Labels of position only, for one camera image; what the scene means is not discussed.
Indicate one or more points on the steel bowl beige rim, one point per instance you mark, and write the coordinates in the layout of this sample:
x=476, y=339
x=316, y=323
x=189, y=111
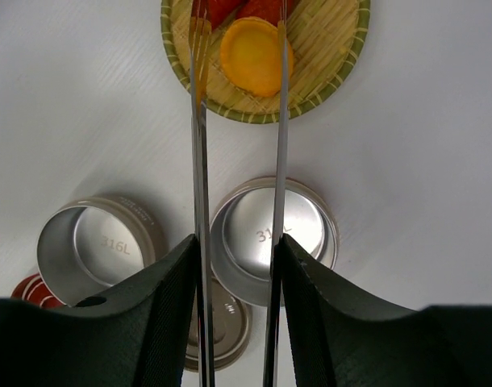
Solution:
x=94, y=243

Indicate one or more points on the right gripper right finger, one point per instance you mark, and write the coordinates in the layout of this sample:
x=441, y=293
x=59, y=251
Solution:
x=342, y=335

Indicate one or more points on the beige round lid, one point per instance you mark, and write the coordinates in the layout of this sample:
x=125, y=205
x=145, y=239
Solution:
x=232, y=326

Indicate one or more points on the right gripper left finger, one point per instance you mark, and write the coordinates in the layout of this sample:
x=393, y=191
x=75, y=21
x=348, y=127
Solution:
x=132, y=334

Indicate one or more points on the yellow egg tart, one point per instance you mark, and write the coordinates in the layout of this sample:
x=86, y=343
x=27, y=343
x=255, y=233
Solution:
x=257, y=57

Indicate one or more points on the round bamboo tray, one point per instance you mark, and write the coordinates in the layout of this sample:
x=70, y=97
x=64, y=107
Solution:
x=327, y=38

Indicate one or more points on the red round lid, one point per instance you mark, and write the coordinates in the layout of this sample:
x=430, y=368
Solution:
x=32, y=289

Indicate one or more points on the metal tongs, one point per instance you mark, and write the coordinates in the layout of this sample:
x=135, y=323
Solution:
x=199, y=42

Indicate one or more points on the steel bowl red rim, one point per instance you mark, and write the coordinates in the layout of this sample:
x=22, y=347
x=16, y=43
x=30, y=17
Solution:
x=242, y=232

